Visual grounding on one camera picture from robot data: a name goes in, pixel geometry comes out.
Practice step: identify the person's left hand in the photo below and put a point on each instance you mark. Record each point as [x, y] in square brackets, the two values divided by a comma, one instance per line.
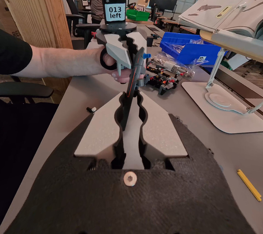
[124, 77]

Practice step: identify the green storage bin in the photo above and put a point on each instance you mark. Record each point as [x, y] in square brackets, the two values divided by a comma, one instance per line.
[137, 15]

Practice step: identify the person's black office chair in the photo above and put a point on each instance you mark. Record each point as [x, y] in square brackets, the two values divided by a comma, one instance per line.
[24, 90]

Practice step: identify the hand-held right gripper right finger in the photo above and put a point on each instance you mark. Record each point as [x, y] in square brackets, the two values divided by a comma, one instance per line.
[164, 135]

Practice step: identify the yellow lego axle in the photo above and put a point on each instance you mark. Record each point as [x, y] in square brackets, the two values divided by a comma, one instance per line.
[248, 184]

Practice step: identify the small black device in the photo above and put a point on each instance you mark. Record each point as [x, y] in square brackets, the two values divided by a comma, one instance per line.
[151, 41]

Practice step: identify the black lego chassis assembly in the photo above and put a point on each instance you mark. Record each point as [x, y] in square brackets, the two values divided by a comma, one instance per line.
[164, 82]

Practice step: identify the person's left forearm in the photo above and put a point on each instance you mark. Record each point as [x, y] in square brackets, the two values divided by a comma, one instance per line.
[61, 61]

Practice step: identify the clear plastic bags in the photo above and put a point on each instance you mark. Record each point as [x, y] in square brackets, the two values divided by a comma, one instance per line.
[198, 42]

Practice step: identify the cardboard box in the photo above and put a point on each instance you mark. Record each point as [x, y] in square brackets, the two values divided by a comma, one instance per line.
[8, 18]

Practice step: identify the white book stand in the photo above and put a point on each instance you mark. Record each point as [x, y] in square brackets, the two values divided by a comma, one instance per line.
[197, 94]

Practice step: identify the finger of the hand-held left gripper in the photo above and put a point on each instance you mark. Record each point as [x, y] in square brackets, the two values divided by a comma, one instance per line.
[139, 40]
[117, 50]

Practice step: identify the clear bag of lego parts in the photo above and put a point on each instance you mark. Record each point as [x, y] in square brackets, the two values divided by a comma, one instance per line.
[172, 65]

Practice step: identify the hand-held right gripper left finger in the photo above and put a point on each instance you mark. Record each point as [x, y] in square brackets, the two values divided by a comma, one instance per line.
[98, 133]

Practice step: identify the black lego panel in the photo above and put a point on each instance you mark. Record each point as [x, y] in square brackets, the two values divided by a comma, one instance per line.
[128, 104]

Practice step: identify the wooden pillar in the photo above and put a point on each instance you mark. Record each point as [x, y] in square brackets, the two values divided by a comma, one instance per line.
[37, 12]

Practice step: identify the open instruction booklet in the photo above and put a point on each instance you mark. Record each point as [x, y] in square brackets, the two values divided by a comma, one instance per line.
[226, 2]

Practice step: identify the blue storage bin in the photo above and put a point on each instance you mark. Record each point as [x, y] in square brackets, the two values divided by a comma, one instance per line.
[197, 53]

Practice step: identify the black lego connector blue pin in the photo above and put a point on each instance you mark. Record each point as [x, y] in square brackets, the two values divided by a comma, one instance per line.
[147, 56]

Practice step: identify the person's black clothed body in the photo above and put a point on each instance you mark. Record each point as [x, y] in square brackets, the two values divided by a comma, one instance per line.
[24, 145]

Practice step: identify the black and white lego pin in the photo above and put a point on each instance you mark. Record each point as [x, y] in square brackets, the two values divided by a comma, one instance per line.
[91, 109]

